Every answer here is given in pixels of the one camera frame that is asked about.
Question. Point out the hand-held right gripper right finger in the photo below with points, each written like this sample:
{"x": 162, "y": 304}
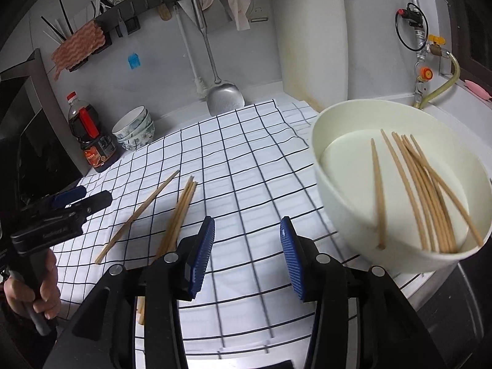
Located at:
{"x": 292, "y": 257}

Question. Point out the black chopstick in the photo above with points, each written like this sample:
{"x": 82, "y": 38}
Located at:
{"x": 66, "y": 16}
{"x": 53, "y": 29}

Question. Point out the black valve with red knob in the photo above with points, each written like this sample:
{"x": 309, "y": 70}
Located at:
{"x": 412, "y": 16}

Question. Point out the pink striped dishcloth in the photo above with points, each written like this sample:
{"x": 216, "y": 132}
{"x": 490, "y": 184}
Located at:
{"x": 80, "y": 46}

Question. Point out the dark sauce bottle red cap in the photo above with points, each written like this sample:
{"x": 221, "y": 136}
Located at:
{"x": 92, "y": 150}

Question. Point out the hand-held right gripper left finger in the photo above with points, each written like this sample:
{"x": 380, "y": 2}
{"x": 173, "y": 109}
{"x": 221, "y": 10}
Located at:
{"x": 201, "y": 257}

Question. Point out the dark window frame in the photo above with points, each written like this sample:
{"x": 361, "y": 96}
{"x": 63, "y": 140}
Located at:
{"x": 472, "y": 27}

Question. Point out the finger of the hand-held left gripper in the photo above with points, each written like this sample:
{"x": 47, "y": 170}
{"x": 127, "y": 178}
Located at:
{"x": 69, "y": 196}
{"x": 96, "y": 201}

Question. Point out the bundle of wooden chopsticks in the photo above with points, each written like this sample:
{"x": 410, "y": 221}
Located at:
{"x": 438, "y": 223}

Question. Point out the pink soap bar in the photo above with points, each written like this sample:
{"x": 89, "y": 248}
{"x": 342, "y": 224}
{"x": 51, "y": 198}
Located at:
{"x": 478, "y": 90}

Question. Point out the blue wall hook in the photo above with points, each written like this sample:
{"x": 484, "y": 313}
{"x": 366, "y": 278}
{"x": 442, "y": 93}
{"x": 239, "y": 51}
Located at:
{"x": 134, "y": 61}

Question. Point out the person's left hand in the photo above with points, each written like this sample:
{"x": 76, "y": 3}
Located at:
{"x": 50, "y": 292}

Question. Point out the pile of wooden chopsticks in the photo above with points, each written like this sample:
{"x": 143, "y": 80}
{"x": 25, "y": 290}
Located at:
{"x": 178, "y": 211}

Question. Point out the metal spatula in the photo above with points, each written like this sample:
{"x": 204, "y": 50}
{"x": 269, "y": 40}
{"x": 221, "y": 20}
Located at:
{"x": 225, "y": 100}

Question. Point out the orange pipe fitting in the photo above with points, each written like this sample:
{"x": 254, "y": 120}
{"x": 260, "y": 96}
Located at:
{"x": 426, "y": 73}

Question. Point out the white black checked cloth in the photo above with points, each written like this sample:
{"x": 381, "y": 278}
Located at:
{"x": 250, "y": 169}

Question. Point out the patterned ceramic bowls stack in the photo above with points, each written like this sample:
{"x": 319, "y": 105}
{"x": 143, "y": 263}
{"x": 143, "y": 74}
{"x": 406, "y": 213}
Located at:
{"x": 140, "y": 140}

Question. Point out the black range hood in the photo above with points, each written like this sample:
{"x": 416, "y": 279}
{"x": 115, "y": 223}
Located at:
{"x": 34, "y": 134}

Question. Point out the large white plastic bowl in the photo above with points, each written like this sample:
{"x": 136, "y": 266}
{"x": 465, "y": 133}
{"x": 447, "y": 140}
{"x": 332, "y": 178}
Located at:
{"x": 346, "y": 215}

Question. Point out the patterned white ceramic bowl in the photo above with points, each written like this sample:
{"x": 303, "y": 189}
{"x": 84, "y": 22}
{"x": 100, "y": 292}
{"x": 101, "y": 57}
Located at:
{"x": 130, "y": 123}

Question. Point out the beige hanging cloth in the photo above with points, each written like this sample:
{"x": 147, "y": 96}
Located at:
{"x": 238, "y": 4}

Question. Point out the white hanging peeler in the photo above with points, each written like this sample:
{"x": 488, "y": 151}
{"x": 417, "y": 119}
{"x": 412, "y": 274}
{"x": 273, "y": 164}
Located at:
{"x": 258, "y": 15}

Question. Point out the grey cleaver blade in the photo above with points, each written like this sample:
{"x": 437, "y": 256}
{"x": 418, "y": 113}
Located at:
{"x": 221, "y": 19}

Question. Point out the wooden chopstick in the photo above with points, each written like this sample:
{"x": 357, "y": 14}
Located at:
{"x": 138, "y": 215}

